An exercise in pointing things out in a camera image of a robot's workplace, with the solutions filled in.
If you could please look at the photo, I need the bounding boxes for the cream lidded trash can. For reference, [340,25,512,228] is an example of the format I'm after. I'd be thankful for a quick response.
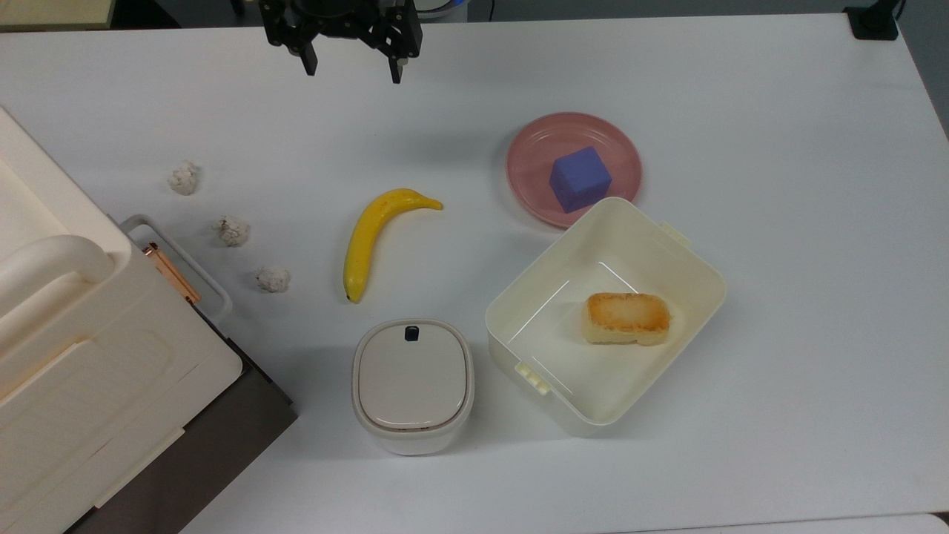
[351,319,475,456]

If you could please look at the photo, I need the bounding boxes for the pink plate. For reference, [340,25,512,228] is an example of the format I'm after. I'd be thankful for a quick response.
[506,112,643,228]

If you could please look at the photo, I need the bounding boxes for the yellow banana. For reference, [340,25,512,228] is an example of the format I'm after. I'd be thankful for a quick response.
[343,188,444,304]

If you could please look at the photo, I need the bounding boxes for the purple cube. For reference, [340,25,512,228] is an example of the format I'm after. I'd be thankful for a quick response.
[549,145,613,214]

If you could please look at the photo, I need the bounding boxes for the toasted bread piece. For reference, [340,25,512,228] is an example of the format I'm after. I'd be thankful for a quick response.
[582,291,672,347]

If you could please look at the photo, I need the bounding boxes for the black table clamp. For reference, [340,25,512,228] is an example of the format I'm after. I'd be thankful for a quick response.
[844,0,902,41]

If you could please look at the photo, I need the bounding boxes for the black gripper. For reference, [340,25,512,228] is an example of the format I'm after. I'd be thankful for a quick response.
[258,0,423,85]

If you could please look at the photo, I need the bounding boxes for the large cream box with handles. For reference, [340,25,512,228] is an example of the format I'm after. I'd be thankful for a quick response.
[0,106,244,534]

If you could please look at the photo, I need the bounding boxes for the dark wood drawer cabinet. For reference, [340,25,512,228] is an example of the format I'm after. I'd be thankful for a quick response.
[67,337,299,534]

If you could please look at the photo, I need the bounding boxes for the cream open plastic container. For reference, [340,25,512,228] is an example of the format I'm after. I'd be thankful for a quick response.
[486,197,727,437]

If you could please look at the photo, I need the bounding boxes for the orange tag on cream box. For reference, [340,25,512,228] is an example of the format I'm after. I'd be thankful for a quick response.
[143,242,202,305]

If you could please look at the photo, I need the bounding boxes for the white drawer handle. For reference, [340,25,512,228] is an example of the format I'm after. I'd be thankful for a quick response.
[119,214,232,321]

